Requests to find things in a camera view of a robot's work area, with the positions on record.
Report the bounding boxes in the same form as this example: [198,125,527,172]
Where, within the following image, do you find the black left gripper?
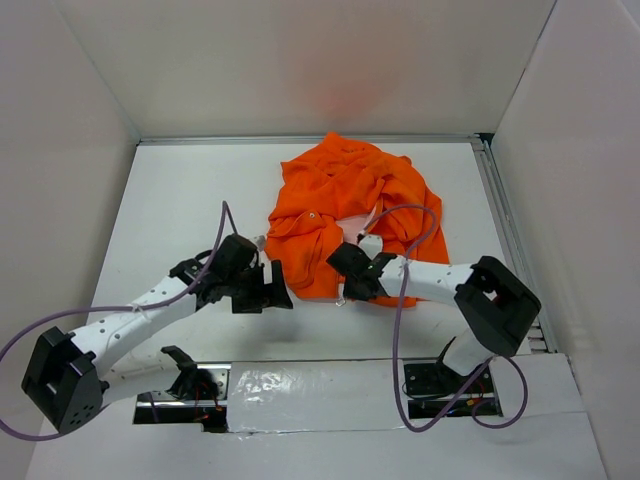
[225,259,293,314]

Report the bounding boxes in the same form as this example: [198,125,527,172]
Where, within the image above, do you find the orange jacket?
[266,132,449,300]

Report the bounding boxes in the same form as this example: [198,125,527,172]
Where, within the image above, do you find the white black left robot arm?
[22,234,293,435]

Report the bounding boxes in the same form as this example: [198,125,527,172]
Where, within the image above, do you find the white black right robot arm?
[327,243,541,392]

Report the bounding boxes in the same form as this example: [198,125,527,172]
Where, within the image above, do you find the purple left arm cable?
[0,200,241,441]

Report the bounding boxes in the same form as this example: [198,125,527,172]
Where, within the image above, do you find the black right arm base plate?
[401,361,502,420]

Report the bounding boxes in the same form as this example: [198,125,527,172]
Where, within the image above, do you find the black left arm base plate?
[133,363,231,433]

